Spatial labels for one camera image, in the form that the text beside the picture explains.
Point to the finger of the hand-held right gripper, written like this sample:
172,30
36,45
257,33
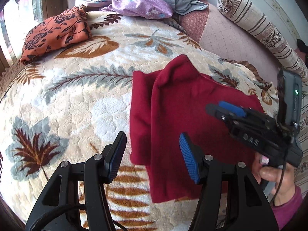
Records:
216,113
231,107

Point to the window with wooden frame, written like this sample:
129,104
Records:
16,16

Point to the striped bolster pillow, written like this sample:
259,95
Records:
262,26

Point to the purple floral cloth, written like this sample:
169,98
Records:
142,4

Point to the leaf print fleece blanket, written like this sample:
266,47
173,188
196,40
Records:
84,101

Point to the red garment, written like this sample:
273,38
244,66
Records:
180,101

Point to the brown lace bed cover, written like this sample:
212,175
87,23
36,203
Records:
9,77

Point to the dark cloth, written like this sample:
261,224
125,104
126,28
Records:
302,49

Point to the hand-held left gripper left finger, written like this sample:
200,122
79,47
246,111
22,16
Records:
116,156

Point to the striped floral quilt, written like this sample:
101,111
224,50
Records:
303,149

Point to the person's right forearm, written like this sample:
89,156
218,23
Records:
288,214

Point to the person's right hand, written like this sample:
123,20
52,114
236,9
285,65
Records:
272,175

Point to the pink quilted bed sheet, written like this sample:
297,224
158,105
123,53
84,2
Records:
223,38

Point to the orange floral cloth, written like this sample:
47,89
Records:
55,33

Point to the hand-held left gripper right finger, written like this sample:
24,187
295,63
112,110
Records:
189,158

